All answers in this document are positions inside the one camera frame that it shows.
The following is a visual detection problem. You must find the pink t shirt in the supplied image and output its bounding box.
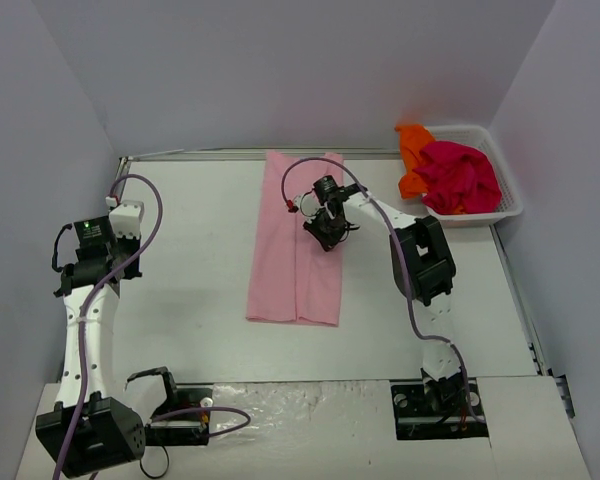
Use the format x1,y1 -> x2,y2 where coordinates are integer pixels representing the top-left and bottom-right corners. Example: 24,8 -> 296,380
246,151 -> 344,327

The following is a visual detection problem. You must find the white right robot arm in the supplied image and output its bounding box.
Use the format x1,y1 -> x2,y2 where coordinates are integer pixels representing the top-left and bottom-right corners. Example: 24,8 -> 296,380
289,175 -> 466,414

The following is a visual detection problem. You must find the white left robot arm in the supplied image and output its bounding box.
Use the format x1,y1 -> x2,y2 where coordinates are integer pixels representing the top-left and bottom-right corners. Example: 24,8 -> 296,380
35,209 -> 182,479

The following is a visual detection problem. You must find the orange t shirt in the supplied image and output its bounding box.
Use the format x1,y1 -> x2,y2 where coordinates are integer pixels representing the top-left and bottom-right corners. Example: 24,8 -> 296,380
395,124 -> 468,215

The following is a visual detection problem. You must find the magenta t shirt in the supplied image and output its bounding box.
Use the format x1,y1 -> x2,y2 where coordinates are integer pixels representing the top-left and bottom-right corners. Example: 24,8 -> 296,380
415,141 -> 502,215

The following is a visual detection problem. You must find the white plastic basket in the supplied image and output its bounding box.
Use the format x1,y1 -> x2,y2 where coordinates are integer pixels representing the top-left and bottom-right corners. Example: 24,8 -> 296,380
426,124 -> 523,228

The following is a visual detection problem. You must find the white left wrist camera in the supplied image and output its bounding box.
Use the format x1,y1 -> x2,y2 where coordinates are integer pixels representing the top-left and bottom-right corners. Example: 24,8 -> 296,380
105,196 -> 144,240

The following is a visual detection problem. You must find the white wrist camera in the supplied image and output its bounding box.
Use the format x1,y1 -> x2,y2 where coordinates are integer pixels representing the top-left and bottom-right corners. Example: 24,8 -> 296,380
287,192 -> 321,218
105,196 -> 144,240

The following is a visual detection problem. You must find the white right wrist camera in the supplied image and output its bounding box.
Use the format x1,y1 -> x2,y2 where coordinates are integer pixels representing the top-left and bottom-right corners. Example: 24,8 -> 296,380
287,192 -> 321,218

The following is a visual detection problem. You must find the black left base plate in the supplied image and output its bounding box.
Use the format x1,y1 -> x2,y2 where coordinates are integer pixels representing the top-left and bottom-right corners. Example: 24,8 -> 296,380
145,384 -> 213,447

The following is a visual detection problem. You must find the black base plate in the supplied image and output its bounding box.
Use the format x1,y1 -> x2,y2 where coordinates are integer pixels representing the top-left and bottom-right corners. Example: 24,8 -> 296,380
145,384 -> 213,447
390,381 -> 489,441

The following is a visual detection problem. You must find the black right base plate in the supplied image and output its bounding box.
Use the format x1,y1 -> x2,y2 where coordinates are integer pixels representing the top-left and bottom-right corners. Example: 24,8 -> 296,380
390,381 -> 489,441

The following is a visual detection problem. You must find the black thin cable loop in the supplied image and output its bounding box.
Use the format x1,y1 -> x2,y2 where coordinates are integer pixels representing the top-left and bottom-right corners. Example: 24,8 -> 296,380
138,442 -> 170,477

